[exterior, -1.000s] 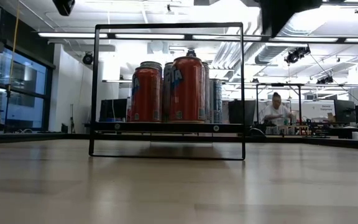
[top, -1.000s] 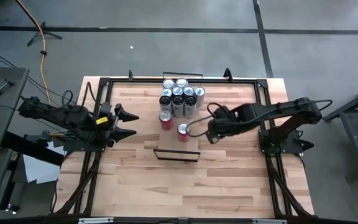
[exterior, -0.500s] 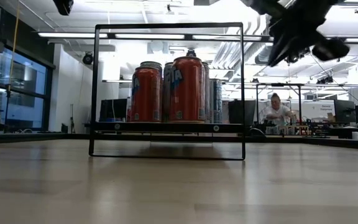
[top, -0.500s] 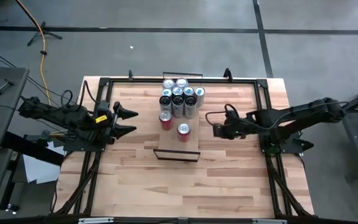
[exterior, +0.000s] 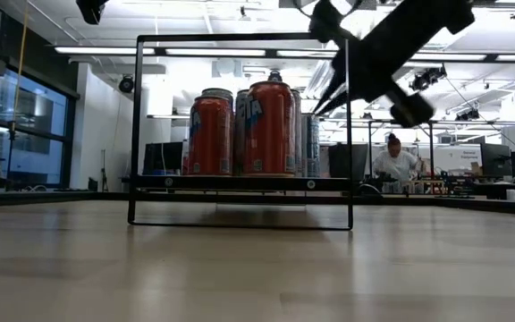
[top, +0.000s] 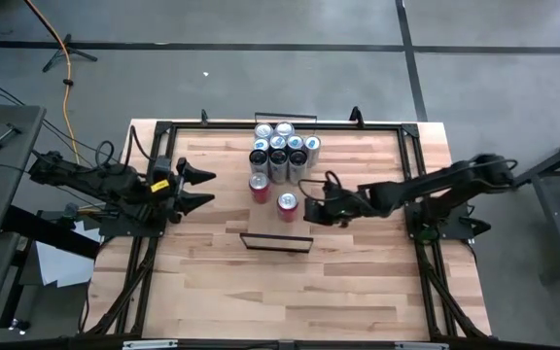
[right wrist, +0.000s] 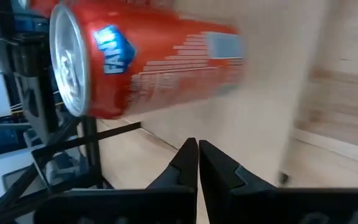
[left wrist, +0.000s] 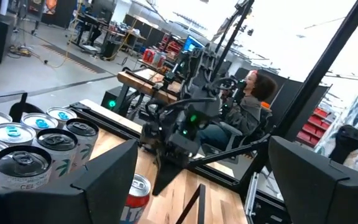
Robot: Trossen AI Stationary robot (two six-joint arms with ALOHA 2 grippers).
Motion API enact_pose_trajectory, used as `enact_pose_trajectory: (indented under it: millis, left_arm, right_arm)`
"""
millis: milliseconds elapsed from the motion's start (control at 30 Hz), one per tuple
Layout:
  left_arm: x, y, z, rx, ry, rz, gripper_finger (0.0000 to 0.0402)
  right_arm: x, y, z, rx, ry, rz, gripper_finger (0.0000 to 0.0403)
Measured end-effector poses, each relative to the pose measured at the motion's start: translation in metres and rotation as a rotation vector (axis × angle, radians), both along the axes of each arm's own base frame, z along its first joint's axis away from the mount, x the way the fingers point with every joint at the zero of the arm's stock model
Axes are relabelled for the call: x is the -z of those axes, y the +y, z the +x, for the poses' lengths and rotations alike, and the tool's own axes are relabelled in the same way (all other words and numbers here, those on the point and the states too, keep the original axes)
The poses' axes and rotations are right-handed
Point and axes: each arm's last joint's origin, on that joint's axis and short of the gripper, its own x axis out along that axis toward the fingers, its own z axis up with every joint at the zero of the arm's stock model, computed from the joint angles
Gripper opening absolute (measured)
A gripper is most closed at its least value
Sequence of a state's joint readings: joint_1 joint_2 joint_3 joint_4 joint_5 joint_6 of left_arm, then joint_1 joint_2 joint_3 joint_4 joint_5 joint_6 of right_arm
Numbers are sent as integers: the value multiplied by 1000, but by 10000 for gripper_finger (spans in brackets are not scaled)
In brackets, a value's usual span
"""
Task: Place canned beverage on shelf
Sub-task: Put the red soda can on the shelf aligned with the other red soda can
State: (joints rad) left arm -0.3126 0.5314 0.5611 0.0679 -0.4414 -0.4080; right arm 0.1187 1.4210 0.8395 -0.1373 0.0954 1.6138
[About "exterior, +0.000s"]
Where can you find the thin black tripod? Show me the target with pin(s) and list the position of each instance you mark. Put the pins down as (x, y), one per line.
(104, 172)

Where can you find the person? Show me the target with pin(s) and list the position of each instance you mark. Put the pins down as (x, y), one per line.
(396, 165)

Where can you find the black round ceiling speaker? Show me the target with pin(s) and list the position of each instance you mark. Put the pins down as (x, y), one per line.
(127, 84)
(275, 76)

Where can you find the black covered crate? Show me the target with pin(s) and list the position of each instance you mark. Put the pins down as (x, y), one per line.
(339, 161)

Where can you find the white cup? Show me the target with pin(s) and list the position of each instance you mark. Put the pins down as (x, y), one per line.
(511, 195)

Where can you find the silver blue energy drink can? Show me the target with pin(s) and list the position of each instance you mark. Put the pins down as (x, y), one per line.
(312, 147)

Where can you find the ceiling light strip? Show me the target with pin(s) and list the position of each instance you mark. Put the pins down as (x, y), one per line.
(101, 50)
(454, 56)
(217, 52)

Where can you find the red soda can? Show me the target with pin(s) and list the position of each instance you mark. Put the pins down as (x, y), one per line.
(268, 134)
(210, 138)

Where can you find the black aluminium rail frame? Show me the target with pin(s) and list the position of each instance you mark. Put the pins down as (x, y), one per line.
(61, 197)

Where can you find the black tripod stand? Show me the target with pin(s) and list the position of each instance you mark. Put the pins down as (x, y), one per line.
(12, 156)

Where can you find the black metal rig frame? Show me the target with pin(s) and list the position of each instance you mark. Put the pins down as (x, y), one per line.
(431, 152)

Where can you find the large glass window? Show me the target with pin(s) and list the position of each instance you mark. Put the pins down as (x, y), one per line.
(29, 134)

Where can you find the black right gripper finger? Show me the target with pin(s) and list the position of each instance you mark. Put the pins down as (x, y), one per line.
(335, 87)
(335, 104)

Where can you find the black equipment box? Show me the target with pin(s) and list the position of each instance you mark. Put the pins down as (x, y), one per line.
(163, 157)

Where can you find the black ceiling track light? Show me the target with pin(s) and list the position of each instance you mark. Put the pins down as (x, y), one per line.
(468, 115)
(427, 79)

